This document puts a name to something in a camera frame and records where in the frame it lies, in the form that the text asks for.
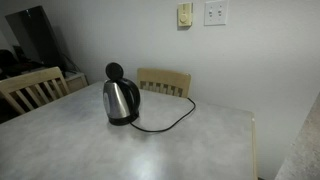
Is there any black kettle power base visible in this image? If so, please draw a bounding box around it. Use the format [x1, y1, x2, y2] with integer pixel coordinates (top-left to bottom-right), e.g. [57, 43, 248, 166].
[107, 112, 140, 127]

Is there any white double light switch plate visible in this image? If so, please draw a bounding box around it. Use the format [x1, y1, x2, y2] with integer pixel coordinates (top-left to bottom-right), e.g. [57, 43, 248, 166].
[203, 0, 230, 27]

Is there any wooden slat-back chair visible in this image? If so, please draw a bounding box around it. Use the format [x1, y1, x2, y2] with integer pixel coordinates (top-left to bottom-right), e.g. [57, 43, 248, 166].
[0, 66, 71, 116]

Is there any black round kettle lid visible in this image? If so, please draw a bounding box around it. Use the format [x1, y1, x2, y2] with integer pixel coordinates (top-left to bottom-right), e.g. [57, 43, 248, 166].
[105, 61, 125, 81]

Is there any black kettle power cord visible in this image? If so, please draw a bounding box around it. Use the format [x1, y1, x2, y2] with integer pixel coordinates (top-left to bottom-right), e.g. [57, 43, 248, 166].
[129, 96, 197, 134]

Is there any wooden chair with square cutouts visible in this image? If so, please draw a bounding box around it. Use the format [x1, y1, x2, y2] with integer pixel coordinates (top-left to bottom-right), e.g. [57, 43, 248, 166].
[136, 67, 193, 99]

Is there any light wooden side cabinet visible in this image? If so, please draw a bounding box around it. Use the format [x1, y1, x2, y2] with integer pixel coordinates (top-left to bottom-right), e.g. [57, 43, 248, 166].
[62, 71, 90, 94]

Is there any black flat screen monitor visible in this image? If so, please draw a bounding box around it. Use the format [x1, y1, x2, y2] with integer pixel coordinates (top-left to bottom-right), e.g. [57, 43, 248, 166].
[4, 5, 67, 72]

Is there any grey speckled countertop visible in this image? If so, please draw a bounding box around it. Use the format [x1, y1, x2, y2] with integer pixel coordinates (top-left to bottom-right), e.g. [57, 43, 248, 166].
[274, 91, 320, 180]

